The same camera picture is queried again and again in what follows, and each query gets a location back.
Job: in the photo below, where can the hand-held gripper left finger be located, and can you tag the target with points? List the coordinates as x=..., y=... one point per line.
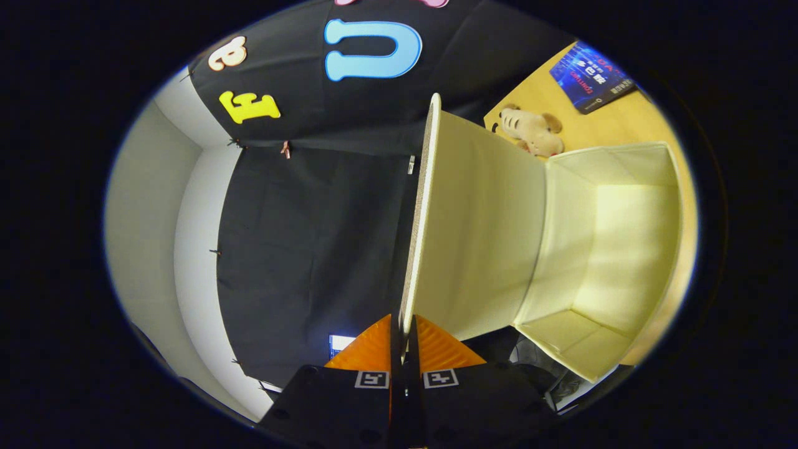
x=336, y=405

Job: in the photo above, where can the beige fabric storage box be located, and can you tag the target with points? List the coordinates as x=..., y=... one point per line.
x=486, y=237

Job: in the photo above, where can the computer monitor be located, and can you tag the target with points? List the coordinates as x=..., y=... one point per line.
x=340, y=344

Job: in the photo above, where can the black backdrop cloth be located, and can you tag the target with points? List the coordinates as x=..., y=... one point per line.
x=312, y=249

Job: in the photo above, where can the tan plush dog toy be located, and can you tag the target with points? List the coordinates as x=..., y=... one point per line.
x=533, y=131

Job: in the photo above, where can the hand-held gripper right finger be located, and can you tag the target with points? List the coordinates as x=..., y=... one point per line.
x=474, y=405

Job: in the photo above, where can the dark blue book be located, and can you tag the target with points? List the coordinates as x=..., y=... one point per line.
x=589, y=78

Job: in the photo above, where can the pink clothes peg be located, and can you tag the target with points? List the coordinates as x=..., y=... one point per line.
x=285, y=149

